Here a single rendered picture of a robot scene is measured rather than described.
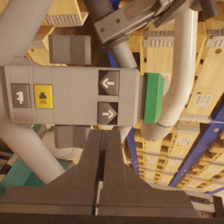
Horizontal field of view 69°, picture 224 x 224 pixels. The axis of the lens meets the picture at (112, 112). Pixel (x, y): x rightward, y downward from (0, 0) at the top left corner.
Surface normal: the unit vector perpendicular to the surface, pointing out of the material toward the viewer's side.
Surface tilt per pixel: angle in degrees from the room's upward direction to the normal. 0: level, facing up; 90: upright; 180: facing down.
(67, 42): 57
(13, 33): 68
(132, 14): 100
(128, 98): 74
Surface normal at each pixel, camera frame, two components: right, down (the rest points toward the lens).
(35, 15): 0.33, 0.48
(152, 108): 0.00, 0.25
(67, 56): 0.29, 0.25
